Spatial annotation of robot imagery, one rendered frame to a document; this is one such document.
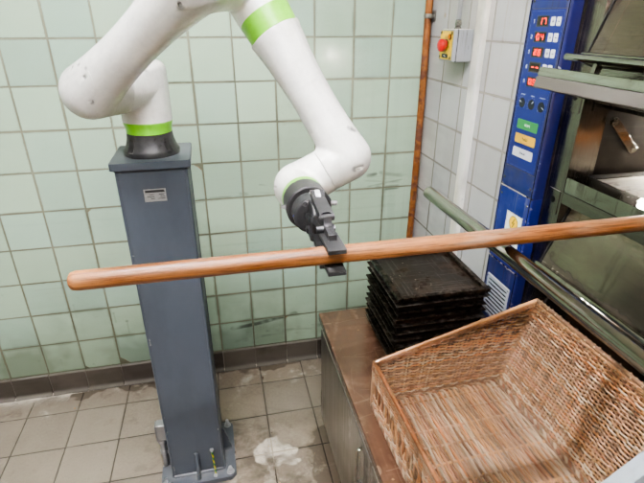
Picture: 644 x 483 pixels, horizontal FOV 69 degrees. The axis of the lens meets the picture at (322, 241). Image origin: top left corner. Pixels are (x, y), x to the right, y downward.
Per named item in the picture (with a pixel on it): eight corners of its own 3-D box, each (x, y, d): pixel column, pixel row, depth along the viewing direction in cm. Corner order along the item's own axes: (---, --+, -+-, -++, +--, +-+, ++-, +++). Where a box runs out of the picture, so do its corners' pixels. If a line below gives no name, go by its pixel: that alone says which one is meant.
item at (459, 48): (456, 59, 166) (460, 28, 162) (471, 61, 157) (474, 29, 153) (437, 59, 164) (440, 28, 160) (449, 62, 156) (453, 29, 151)
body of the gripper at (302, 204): (328, 188, 94) (339, 203, 85) (328, 227, 97) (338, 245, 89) (290, 190, 92) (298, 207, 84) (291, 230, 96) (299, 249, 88)
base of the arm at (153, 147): (132, 139, 147) (129, 119, 144) (182, 136, 150) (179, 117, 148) (121, 161, 124) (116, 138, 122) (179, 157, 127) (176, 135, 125)
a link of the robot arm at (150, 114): (105, 135, 125) (90, 57, 117) (149, 125, 138) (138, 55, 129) (142, 140, 120) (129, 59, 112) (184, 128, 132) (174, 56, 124)
